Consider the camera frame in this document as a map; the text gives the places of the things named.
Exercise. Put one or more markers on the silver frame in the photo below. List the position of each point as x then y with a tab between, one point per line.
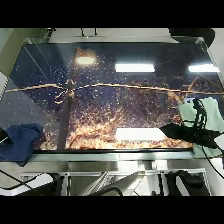
100	157

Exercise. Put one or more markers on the blue shirt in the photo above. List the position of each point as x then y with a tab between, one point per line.
20	141

